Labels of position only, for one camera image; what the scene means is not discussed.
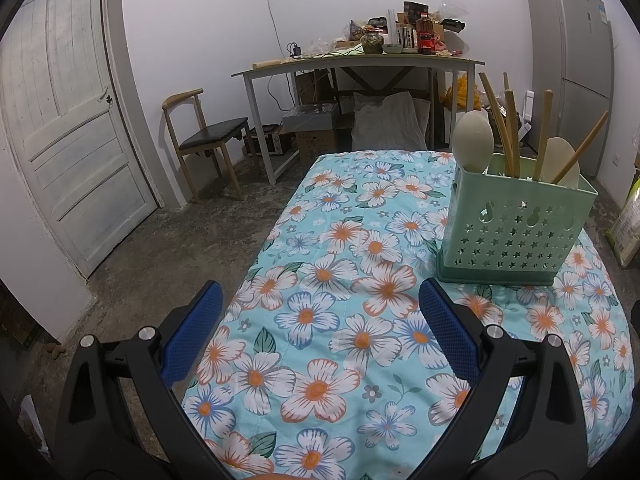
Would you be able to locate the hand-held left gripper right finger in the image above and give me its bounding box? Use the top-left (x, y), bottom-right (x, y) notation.
top-left (415, 277), bottom-right (588, 480)

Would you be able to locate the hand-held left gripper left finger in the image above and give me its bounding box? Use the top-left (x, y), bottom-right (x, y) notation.
top-left (54, 280), bottom-right (236, 480)

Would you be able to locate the green plastic utensil holder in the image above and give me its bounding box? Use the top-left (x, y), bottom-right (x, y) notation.
top-left (434, 152), bottom-right (598, 287)

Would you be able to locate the beige plastic ladle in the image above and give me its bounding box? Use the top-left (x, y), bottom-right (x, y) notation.
top-left (451, 111), bottom-right (493, 176)

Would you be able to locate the floral blue blanket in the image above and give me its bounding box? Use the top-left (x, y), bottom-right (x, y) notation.
top-left (182, 149), bottom-right (636, 480)

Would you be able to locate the wooden chair black seat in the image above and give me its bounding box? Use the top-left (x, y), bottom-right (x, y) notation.
top-left (161, 88), bottom-right (258, 204)

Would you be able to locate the toaster oven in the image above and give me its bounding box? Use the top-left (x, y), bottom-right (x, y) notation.
top-left (244, 124), bottom-right (291, 157)

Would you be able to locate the beige rice paddle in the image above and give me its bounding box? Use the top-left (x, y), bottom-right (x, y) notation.
top-left (540, 136), bottom-right (582, 186)

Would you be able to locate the yellow white rice bag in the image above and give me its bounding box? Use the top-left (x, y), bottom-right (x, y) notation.
top-left (606, 170), bottom-right (640, 267)

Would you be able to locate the white sack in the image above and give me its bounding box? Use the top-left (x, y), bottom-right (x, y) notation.
top-left (350, 91), bottom-right (432, 151)

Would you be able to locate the small cardboard box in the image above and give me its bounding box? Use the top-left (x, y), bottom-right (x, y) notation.
top-left (295, 130), bottom-right (351, 166)

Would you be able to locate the yellow plastic bag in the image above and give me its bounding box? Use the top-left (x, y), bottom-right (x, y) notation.
top-left (445, 72), bottom-right (483, 111)

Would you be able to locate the clear plastic box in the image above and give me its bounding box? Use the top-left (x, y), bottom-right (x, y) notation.
top-left (281, 101), bottom-right (341, 133)

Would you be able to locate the white panel door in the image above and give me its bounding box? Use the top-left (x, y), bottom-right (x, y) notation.
top-left (0, 0), bottom-right (166, 281)

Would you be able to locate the long grey desk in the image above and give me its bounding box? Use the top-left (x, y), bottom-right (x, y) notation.
top-left (231, 52), bottom-right (486, 186)

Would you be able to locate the red oil bottle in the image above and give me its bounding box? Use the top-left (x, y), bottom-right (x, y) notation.
top-left (417, 11), bottom-right (437, 54)

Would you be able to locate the grey refrigerator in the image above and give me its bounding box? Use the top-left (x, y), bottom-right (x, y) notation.
top-left (525, 0), bottom-right (615, 177)

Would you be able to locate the white wall cable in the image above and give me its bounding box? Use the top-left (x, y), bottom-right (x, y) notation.
top-left (262, 0), bottom-right (296, 56)

